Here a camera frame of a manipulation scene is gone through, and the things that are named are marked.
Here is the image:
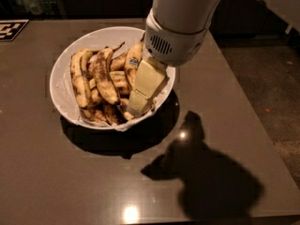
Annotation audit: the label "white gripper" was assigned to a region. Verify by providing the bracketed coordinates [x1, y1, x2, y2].
[128, 8, 207, 117]

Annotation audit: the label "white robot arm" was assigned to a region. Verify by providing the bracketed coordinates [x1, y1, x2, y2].
[129, 0, 288, 117]

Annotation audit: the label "stickered banana with long stem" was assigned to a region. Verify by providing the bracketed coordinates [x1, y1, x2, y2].
[124, 37, 144, 87]

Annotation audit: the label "short middle banana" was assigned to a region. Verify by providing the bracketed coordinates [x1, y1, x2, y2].
[110, 71, 130, 96]

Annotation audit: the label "banana behind centre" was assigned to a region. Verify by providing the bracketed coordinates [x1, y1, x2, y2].
[110, 52, 128, 71]

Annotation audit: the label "bottom centre banana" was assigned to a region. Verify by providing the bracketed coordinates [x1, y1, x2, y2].
[117, 97, 135, 121]

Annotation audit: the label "centre spotted banana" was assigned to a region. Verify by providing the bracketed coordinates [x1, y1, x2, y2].
[93, 43, 124, 105]

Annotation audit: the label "lower left small banana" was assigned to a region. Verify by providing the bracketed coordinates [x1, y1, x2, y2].
[89, 79, 103, 105]

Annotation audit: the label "bottom left banana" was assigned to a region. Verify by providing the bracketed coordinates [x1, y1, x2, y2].
[82, 105, 108, 123]

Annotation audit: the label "white bowl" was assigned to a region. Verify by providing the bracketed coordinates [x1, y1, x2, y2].
[49, 25, 177, 131]

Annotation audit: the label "bottles in background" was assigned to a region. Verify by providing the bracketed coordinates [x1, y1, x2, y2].
[15, 0, 59, 16]

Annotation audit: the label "black white fiducial marker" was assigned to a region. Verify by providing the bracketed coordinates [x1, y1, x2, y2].
[0, 20, 29, 41]

